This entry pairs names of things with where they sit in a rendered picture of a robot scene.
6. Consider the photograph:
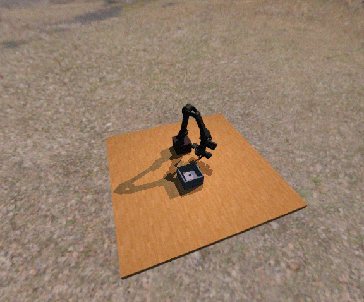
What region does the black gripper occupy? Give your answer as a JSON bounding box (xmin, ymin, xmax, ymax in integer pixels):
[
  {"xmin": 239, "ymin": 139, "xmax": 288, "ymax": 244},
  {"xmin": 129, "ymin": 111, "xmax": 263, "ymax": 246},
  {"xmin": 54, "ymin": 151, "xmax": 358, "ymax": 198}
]
[{"xmin": 191, "ymin": 143, "xmax": 212, "ymax": 159}]

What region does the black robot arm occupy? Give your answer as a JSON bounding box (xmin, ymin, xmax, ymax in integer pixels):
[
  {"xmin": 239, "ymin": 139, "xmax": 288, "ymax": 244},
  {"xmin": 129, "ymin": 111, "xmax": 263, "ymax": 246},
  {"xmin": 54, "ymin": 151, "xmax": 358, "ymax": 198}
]
[{"xmin": 176, "ymin": 104, "xmax": 217, "ymax": 156}]

